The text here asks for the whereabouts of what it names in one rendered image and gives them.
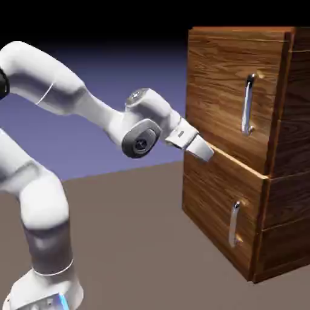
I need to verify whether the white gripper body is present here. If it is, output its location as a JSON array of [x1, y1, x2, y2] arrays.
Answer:
[[185, 134, 215, 162]]

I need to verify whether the small wooden cabinet door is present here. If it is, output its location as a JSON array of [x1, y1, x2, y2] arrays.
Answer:
[[181, 144, 269, 282]]

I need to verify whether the large wooden cabinet door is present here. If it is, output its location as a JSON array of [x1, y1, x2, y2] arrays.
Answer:
[[185, 27, 295, 176]]

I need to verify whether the wooden cabinet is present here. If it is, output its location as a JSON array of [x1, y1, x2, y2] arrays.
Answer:
[[181, 25, 310, 284]]

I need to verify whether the long silver door handle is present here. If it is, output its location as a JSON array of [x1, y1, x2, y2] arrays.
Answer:
[[240, 73, 257, 136]]

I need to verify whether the short silver door handle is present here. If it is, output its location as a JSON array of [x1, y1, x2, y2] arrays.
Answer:
[[228, 200, 242, 248]]

